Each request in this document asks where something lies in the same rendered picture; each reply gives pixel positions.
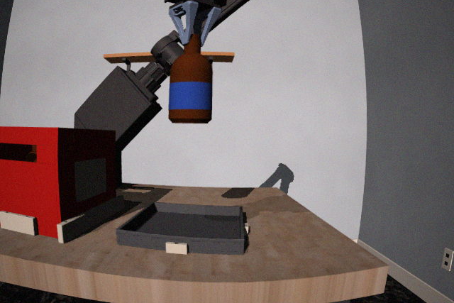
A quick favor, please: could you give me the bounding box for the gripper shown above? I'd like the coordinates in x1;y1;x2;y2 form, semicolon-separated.
165;0;227;47

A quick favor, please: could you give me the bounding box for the orange bottle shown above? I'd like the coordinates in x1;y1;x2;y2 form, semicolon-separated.
23;145;37;162
168;34;213;123

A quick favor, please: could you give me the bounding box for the red crate with dividers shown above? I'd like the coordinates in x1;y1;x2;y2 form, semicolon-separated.
0;126;116;238

